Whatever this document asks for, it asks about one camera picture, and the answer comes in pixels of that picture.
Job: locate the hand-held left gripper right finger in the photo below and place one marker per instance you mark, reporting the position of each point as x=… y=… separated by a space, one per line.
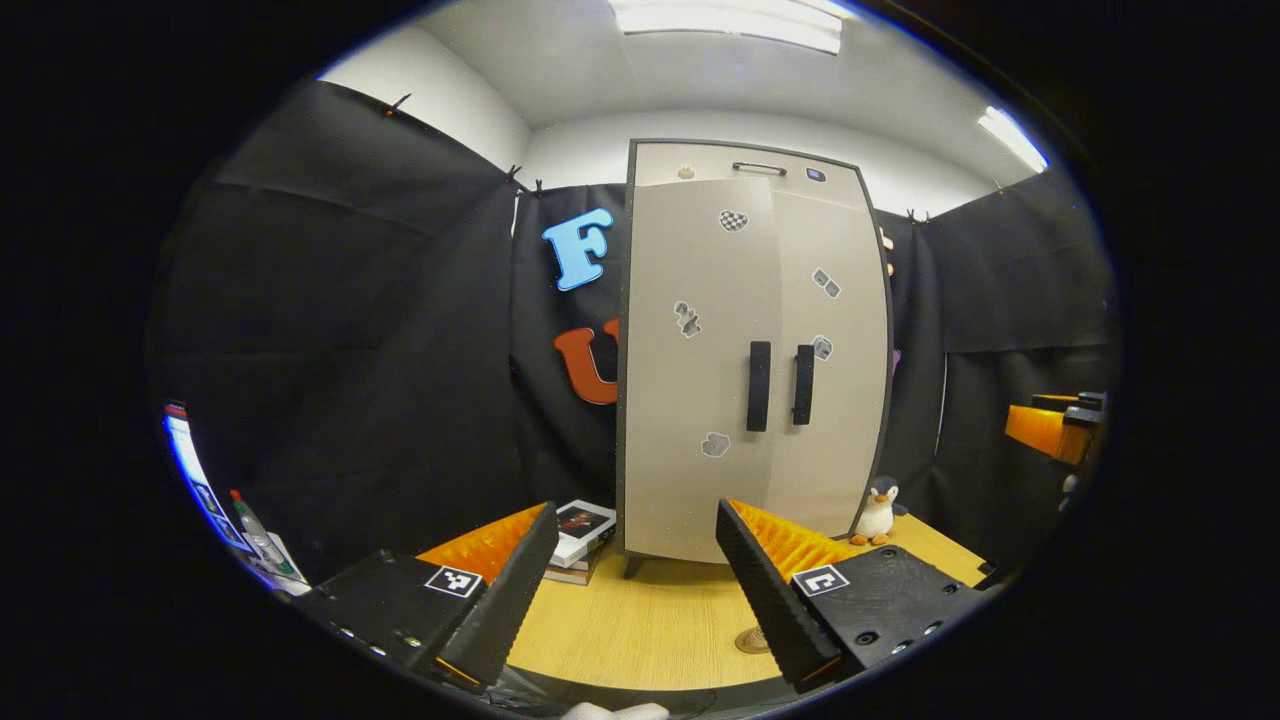
x=770 y=600

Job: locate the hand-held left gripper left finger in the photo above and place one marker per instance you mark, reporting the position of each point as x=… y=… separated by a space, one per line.
x=510 y=600

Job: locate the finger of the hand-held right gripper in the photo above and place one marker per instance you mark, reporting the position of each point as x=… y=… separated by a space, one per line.
x=1040 y=432
x=1085 y=405

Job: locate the round brown coaster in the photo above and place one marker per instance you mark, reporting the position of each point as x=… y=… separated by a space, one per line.
x=750 y=640

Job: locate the grey cabinet door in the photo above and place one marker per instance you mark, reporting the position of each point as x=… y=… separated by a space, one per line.
x=845 y=430
x=690 y=400

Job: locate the grey cabinet with shelves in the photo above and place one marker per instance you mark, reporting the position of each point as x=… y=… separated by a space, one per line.
x=619 y=400

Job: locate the small green-capped bottle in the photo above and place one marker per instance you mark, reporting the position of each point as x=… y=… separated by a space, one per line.
x=255 y=530

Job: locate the grey cabinet drawer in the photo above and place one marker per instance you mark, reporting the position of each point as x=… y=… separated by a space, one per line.
x=700 y=160

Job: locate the brown book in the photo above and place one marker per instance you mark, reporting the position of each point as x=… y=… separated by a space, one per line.
x=575 y=575

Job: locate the penguin plush toy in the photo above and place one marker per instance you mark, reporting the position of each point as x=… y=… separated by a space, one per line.
x=878 y=510

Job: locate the white paper sheets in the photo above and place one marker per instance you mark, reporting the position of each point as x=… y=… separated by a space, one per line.
x=280 y=575

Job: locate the narrow ceiling light panel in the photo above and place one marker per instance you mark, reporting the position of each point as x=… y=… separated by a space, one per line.
x=1012 y=138

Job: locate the black backdrop cloth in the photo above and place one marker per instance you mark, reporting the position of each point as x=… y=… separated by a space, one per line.
x=350 y=350

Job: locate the computer monitor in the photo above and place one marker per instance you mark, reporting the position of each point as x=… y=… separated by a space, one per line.
x=195 y=465

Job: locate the large ceiling light panel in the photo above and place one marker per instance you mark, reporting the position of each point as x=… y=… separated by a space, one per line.
x=730 y=22

